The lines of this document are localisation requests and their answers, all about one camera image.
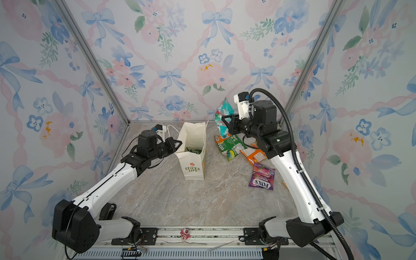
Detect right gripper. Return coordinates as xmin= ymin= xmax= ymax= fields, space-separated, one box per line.
xmin=222 ymin=114 xmax=263 ymax=143

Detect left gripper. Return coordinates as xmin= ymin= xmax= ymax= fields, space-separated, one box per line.
xmin=149 ymin=138 xmax=183 ymax=163

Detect teal snack pack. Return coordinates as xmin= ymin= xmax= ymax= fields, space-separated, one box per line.
xmin=214 ymin=97 xmax=235 ymax=139

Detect white paper bag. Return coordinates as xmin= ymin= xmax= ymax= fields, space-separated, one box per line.
xmin=167 ymin=122 xmax=208 ymax=180

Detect green snack pack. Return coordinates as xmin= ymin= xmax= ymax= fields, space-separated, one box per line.
xmin=186 ymin=147 xmax=202 ymax=154
xmin=216 ymin=134 xmax=247 ymax=161

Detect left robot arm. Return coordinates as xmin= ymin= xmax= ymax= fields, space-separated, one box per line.
xmin=52 ymin=130 xmax=182 ymax=254

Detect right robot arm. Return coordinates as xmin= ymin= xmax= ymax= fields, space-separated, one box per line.
xmin=222 ymin=96 xmax=344 ymax=247

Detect orange snack pack back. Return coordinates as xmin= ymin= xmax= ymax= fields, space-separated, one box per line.
xmin=214 ymin=135 xmax=229 ymax=144

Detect orange snack pack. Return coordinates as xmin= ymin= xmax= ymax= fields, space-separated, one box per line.
xmin=214 ymin=135 xmax=229 ymax=144
xmin=240 ymin=146 xmax=267 ymax=166

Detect orange snack pack right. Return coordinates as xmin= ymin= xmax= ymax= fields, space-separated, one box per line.
xmin=240 ymin=146 xmax=267 ymax=166

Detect purple snack pack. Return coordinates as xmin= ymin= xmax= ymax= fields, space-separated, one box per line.
xmin=249 ymin=162 xmax=276 ymax=191

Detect pink toy figure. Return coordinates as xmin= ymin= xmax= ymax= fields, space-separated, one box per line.
xmin=180 ymin=228 xmax=191 ymax=241

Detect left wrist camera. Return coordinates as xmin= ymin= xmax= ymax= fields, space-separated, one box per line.
xmin=153 ymin=124 xmax=167 ymax=140

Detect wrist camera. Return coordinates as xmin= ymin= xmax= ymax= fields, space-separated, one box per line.
xmin=153 ymin=124 xmax=167 ymax=140
xmin=234 ymin=92 xmax=252 ymax=120

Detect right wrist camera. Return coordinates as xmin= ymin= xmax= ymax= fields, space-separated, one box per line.
xmin=234 ymin=92 xmax=252 ymax=120

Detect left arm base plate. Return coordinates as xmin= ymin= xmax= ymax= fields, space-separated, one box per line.
xmin=111 ymin=227 xmax=159 ymax=245

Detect black corrugated cable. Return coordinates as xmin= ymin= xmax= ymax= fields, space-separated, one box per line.
xmin=248 ymin=87 xmax=355 ymax=260

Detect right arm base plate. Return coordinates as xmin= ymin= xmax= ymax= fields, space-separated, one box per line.
xmin=239 ymin=227 xmax=289 ymax=247

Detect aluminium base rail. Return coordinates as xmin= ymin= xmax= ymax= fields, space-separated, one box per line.
xmin=75 ymin=226 xmax=326 ymax=260

